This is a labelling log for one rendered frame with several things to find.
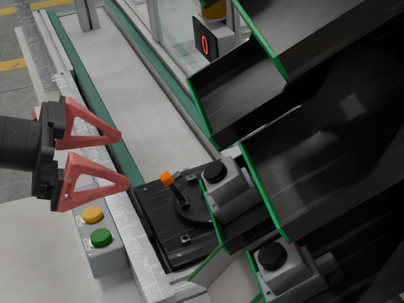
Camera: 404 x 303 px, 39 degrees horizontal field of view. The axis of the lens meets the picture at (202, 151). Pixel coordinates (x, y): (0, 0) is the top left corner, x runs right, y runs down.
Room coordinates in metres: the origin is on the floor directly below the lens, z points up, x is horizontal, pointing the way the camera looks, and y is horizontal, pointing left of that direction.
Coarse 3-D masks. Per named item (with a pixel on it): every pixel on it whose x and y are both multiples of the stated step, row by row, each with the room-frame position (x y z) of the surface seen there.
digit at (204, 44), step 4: (200, 28) 1.05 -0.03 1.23; (200, 32) 1.05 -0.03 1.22; (204, 32) 1.03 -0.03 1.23; (200, 36) 1.05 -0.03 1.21; (204, 36) 1.03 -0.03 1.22; (200, 40) 1.05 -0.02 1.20; (204, 40) 1.03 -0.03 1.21; (208, 40) 1.01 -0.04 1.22; (204, 44) 1.03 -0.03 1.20; (208, 44) 1.01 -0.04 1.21; (204, 48) 1.03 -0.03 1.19; (208, 48) 1.01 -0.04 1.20; (204, 52) 1.04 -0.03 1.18; (208, 52) 1.02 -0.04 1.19; (208, 56) 1.02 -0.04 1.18
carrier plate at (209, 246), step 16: (144, 192) 0.88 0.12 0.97; (160, 192) 0.87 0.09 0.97; (144, 208) 0.83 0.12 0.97; (160, 208) 0.83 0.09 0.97; (160, 224) 0.78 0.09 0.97; (176, 224) 0.78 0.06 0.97; (160, 240) 0.74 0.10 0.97; (176, 240) 0.73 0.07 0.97; (192, 240) 0.73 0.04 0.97; (208, 240) 0.72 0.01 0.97; (176, 256) 0.70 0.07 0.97; (192, 256) 0.69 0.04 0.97
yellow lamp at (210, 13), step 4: (220, 0) 1.02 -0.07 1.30; (224, 0) 1.03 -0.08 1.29; (200, 4) 1.04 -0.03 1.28; (216, 4) 1.02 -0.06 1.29; (220, 4) 1.02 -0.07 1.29; (224, 4) 1.03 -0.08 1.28; (208, 8) 1.02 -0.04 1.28; (212, 8) 1.02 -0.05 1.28; (216, 8) 1.02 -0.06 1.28; (220, 8) 1.02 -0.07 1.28; (224, 8) 1.02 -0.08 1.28; (204, 12) 1.02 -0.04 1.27; (208, 12) 1.02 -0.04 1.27; (212, 12) 1.02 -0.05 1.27; (216, 12) 1.02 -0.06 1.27; (220, 12) 1.02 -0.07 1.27; (224, 12) 1.02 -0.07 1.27; (204, 16) 1.03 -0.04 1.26; (208, 16) 1.02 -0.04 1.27; (212, 16) 1.02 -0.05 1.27; (216, 16) 1.02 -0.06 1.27; (220, 16) 1.02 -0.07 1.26
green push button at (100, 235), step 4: (100, 228) 0.79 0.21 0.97; (104, 228) 0.79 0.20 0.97; (92, 232) 0.78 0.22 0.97; (96, 232) 0.78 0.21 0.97; (100, 232) 0.78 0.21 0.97; (104, 232) 0.78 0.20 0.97; (108, 232) 0.78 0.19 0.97; (92, 236) 0.77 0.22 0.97; (96, 236) 0.77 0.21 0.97; (100, 236) 0.77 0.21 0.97; (104, 236) 0.77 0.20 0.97; (108, 236) 0.76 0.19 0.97; (92, 240) 0.76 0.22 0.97; (96, 240) 0.76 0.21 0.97; (100, 240) 0.76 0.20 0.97; (104, 240) 0.76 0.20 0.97; (108, 240) 0.76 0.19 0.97; (92, 244) 0.76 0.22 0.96; (96, 244) 0.75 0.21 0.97; (100, 244) 0.75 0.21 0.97; (104, 244) 0.75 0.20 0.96
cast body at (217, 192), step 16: (224, 160) 0.57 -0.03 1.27; (208, 176) 0.54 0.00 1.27; (224, 176) 0.54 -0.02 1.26; (240, 176) 0.54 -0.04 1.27; (208, 192) 0.53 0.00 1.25; (224, 192) 0.53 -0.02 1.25; (240, 192) 0.53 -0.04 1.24; (256, 192) 0.54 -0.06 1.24; (224, 208) 0.53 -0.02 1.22; (240, 208) 0.53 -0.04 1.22; (224, 224) 0.53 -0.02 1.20
